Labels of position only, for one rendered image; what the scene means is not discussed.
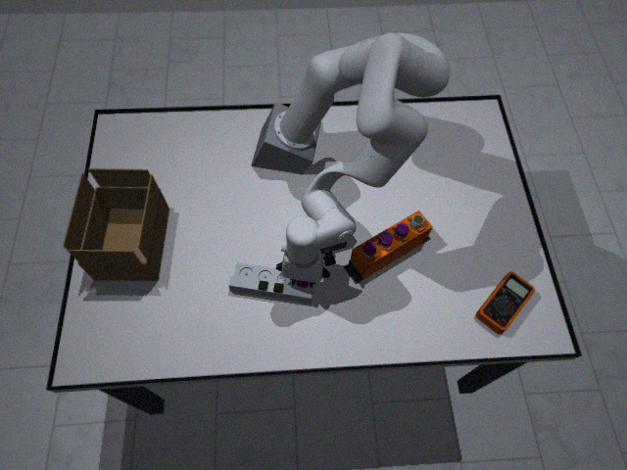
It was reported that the brown cardboard box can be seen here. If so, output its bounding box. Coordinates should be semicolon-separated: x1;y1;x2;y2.
63;168;169;281

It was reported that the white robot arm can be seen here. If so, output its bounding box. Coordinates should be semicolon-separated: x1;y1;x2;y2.
274;32;450;268

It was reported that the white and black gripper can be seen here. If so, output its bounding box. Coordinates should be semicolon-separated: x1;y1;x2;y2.
276;251;330;288

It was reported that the orange digital multimeter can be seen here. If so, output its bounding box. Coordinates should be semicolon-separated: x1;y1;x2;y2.
476;272;535;334

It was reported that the grey rectangular panel with round recesses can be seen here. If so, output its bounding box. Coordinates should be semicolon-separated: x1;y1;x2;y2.
228;262;314;304

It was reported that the grey key housing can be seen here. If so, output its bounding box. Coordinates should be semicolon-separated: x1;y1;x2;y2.
319;240;347;266

